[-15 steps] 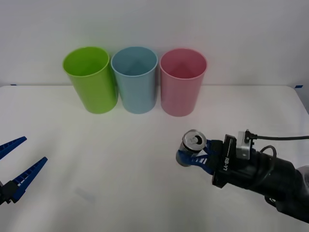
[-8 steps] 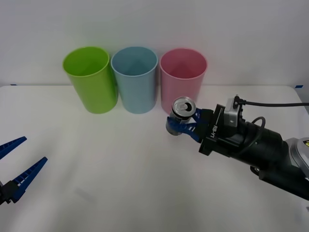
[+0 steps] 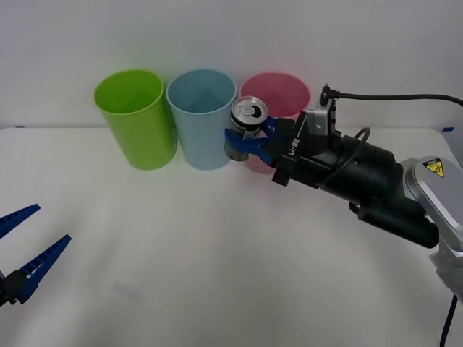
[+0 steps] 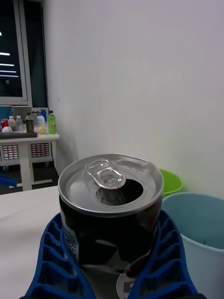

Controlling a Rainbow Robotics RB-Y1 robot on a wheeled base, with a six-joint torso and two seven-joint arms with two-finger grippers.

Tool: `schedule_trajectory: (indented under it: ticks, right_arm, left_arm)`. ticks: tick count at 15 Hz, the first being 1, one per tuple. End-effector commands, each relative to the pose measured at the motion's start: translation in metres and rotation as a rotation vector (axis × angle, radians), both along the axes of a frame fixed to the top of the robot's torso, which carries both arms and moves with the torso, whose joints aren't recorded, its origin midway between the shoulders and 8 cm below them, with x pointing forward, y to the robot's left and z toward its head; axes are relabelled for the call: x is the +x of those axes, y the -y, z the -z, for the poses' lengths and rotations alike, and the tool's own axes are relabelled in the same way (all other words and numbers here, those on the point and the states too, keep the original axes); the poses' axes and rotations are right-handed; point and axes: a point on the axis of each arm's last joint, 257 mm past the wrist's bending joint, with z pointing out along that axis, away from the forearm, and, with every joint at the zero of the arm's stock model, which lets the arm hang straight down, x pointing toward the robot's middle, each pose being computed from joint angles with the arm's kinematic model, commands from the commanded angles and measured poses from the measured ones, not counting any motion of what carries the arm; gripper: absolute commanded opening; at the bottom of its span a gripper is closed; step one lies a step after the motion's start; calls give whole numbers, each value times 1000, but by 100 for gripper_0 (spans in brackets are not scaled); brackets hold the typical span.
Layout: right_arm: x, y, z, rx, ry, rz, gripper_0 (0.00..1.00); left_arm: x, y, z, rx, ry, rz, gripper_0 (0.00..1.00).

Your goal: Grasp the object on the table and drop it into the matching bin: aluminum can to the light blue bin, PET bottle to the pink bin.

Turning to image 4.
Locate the clear plastic bottle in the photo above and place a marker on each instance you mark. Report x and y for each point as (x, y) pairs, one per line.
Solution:
(19, 123)

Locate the window frame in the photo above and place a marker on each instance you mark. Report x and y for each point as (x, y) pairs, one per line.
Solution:
(16, 58)

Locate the red can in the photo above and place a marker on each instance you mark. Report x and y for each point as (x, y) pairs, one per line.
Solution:
(4, 123)

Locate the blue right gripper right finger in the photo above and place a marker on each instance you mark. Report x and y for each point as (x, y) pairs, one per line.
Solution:
(168, 259)

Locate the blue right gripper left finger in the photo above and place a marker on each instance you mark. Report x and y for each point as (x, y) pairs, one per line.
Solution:
(54, 264)

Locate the black drink can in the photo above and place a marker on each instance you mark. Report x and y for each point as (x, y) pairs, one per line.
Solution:
(109, 219)

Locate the green plastic bottle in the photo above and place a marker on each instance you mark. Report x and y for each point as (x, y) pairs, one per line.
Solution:
(51, 122)

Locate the white side table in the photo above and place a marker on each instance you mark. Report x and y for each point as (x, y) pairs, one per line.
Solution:
(25, 151)

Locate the dark plastic bottle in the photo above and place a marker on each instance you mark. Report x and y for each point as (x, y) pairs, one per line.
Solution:
(29, 123)

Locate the pale blue waste bin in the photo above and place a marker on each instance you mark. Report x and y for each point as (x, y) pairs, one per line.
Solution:
(200, 231)

